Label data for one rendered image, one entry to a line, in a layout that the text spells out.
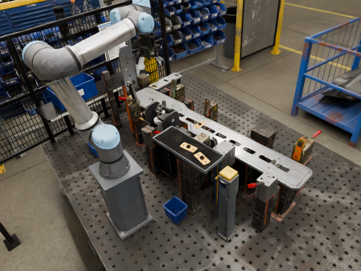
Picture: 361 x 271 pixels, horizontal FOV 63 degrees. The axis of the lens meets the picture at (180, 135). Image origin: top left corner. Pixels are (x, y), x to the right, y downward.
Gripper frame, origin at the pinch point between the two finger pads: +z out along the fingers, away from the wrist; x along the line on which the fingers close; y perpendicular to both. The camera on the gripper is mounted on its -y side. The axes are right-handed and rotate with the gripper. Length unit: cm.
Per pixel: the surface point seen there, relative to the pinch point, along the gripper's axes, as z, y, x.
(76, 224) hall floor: 144, -67, -52
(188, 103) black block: 45, -14, 40
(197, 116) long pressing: 44, 3, 31
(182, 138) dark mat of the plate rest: 27.9, 27.8, -5.4
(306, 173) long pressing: 44, 80, 29
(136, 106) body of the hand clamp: 40, -33, 8
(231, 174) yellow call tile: 28, 62, -9
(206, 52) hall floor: 144, -225, 291
